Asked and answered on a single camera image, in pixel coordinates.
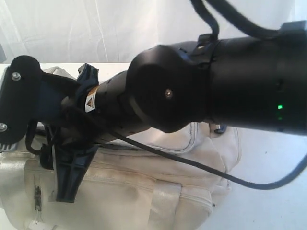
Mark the white backdrop curtain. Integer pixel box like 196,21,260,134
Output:
0,0,307,65

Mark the cream duffel bag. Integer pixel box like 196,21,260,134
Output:
0,66,240,230

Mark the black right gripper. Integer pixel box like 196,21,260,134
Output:
39,63,99,203

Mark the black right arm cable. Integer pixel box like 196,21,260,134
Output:
25,0,307,191

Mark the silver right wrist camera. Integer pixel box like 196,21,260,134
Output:
0,56,80,152

